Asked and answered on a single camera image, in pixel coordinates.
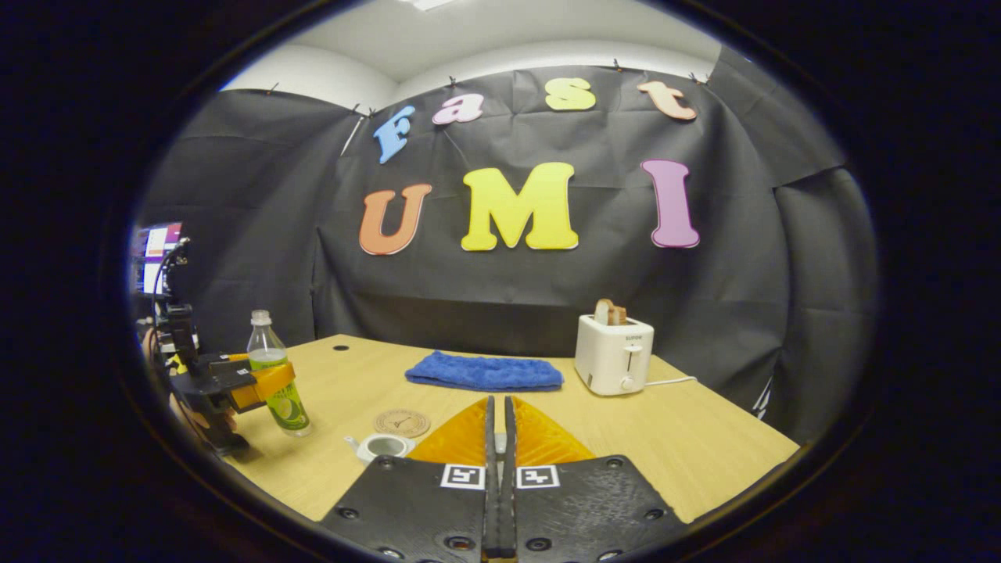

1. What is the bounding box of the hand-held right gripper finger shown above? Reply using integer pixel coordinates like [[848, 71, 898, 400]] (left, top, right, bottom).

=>
[[321, 395, 499, 560], [503, 395, 689, 560]]

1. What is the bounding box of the green label water bottle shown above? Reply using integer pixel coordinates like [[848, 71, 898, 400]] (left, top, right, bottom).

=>
[[247, 310, 312, 437]]

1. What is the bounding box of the white teacup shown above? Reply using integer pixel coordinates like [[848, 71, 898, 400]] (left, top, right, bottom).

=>
[[344, 432, 416, 466]]

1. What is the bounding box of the round wooden coaster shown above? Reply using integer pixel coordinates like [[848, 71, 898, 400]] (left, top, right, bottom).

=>
[[372, 408, 432, 439]]

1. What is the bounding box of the blue towel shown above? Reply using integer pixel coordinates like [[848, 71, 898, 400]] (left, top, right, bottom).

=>
[[404, 350, 565, 393]]

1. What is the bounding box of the computer monitor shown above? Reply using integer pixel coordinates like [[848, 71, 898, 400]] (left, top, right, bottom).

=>
[[133, 222, 185, 296]]

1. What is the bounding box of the white toaster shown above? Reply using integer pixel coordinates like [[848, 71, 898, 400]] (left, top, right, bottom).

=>
[[574, 314, 655, 396]]

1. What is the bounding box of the black backdrop cloth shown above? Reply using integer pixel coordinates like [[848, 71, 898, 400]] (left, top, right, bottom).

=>
[[133, 43, 881, 446]]

